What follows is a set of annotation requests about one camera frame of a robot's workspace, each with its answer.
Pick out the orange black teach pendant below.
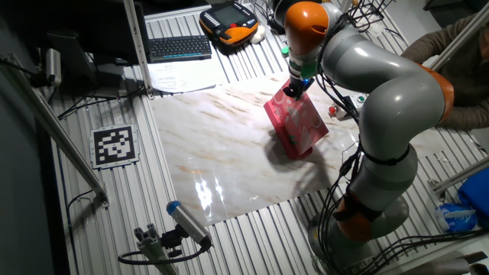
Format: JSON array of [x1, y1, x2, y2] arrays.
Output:
[[198, 0, 260, 47]]

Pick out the printed white paper sheets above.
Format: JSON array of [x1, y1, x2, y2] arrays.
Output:
[[147, 59, 225, 95]]

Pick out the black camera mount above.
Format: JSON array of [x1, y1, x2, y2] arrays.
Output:
[[160, 225, 189, 259]]

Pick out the person torso brown sweater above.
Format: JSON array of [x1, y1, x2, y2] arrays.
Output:
[[446, 34, 489, 110]]

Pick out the right forearm brown sleeve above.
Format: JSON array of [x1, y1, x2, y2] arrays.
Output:
[[400, 15, 489, 66]]

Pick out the black wire basket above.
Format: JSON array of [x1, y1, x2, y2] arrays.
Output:
[[348, 0, 386, 32]]

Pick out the short aluminium profile stub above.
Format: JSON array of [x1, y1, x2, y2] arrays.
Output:
[[133, 223, 180, 275]]

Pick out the black robot arm cable bundle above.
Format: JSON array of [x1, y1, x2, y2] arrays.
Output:
[[316, 11, 370, 274]]

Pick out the marble pattern table mat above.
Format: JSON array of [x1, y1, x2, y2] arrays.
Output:
[[150, 63, 450, 227]]

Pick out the pink patterned gift box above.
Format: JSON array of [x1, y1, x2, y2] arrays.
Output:
[[263, 79, 329, 160]]

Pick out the silver depth camera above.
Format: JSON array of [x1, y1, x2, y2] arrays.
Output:
[[44, 47, 63, 88]]

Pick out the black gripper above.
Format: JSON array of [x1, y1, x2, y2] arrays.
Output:
[[282, 76, 316, 102]]

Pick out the black computer keyboard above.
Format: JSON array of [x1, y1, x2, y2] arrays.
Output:
[[147, 34, 213, 64]]

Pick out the black monitor cable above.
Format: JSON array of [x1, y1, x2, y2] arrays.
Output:
[[57, 86, 147, 120]]

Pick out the silver camera with blue end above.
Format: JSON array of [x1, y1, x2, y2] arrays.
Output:
[[166, 200, 213, 248]]

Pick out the black white fiducial marker board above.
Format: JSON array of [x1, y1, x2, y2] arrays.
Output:
[[89, 124, 141, 170]]

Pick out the thin black cable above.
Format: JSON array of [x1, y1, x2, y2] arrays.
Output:
[[66, 189, 96, 275]]

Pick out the blue white plastic package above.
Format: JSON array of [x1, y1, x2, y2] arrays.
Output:
[[435, 202, 478, 233]]

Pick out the left forearm brown sleeve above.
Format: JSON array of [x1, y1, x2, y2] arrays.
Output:
[[439, 105, 489, 130]]

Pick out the grey button box green button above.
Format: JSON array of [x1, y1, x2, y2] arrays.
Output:
[[328, 93, 368, 120]]

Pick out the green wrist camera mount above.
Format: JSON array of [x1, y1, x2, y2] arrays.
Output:
[[281, 45, 319, 80]]

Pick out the black camera cable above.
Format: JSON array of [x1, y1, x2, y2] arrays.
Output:
[[117, 236, 213, 267]]

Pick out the blue fabric bag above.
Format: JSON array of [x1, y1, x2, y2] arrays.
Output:
[[457, 167, 489, 230]]

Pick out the black floor cable bundle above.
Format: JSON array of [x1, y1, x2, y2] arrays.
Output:
[[358, 228, 489, 275]]

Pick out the black computer monitor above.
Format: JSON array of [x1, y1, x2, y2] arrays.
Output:
[[7, 0, 151, 99]]

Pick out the black camera clamp arm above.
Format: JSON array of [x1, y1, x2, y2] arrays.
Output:
[[0, 53, 49, 89]]

